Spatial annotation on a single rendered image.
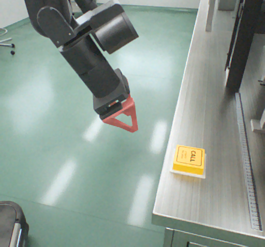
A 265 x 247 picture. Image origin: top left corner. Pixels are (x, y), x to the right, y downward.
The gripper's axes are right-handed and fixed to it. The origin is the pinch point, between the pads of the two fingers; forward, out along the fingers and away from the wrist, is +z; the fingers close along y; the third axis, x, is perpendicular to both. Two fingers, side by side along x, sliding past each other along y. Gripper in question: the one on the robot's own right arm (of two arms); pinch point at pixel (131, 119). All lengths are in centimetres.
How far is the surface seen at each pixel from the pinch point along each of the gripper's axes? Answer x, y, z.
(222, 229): -5.6, -17.5, 20.4
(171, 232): 4.3, -13.8, 20.4
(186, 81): -17, 43, 27
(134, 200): 42, 59, 96
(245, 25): -40, 35, 14
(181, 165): -3.8, -2.4, 16.6
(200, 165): -7.4, -3.5, 18.3
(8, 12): 166, 459, -5
